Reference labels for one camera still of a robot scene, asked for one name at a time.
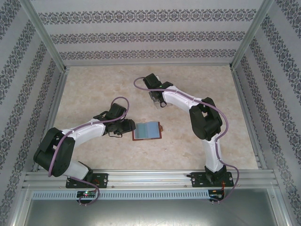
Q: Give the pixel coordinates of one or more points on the aluminium frame post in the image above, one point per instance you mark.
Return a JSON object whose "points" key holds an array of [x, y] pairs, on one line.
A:
{"points": [[251, 33], [45, 33]]}

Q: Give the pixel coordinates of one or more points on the green controller board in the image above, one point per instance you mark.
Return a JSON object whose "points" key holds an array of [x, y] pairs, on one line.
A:
{"points": [[215, 195], [87, 194]]}

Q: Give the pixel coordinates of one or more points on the teal credit card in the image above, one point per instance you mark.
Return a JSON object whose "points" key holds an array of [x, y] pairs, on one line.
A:
{"points": [[141, 131]]}

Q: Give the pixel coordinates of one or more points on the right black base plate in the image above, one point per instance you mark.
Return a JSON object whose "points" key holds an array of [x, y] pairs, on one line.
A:
{"points": [[196, 180]]}

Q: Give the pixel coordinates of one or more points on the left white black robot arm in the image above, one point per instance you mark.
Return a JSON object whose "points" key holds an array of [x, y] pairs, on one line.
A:
{"points": [[54, 150]]}

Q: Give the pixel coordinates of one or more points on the left aluminium frame post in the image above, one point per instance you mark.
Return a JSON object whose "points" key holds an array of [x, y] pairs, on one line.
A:
{"points": [[45, 33]]}

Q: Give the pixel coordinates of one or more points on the right aluminium side rail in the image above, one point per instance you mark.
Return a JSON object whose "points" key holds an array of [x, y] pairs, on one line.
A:
{"points": [[241, 94]]}

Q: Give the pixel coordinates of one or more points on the grey metal panel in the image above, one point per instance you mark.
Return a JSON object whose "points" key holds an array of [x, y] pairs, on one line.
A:
{"points": [[150, 214]]}

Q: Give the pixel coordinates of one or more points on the brown leather card holder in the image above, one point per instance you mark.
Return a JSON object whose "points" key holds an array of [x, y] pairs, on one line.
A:
{"points": [[135, 139]]}

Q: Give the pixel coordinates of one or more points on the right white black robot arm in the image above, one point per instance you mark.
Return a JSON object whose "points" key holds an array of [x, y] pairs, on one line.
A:
{"points": [[207, 120]]}

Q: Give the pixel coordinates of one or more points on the right aluminium frame post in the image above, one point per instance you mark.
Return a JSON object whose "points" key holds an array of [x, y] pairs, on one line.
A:
{"points": [[251, 33]]}

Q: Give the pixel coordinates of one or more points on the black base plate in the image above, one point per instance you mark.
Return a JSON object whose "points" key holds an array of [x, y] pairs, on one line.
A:
{"points": [[196, 180], [103, 180]]}

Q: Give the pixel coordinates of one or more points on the left green controller board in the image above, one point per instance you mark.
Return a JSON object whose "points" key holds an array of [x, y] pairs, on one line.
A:
{"points": [[87, 194]]}

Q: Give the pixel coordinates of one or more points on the clear plastic card box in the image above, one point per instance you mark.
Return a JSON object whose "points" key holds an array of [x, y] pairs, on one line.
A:
{"points": [[156, 106]]}

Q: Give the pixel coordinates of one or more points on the left aluminium side rail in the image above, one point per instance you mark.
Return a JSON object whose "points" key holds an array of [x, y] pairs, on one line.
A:
{"points": [[57, 94]]}

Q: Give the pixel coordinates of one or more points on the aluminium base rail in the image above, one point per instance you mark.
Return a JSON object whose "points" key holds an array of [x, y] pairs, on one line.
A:
{"points": [[150, 180]]}

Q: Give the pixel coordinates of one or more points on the blue credit card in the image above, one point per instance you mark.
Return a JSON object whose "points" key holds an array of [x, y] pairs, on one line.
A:
{"points": [[154, 130]]}

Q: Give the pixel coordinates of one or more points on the right green controller board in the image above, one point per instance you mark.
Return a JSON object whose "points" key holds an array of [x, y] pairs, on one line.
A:
{"points": [[215, 195]]}

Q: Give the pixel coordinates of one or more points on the aluminium side rail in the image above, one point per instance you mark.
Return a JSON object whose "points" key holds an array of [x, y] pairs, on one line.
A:
{"points": [[57, 94], [241, 94]]}

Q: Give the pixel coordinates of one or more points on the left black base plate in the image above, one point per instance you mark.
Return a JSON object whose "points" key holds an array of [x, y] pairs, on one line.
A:
{"points": [[103, 180]]}

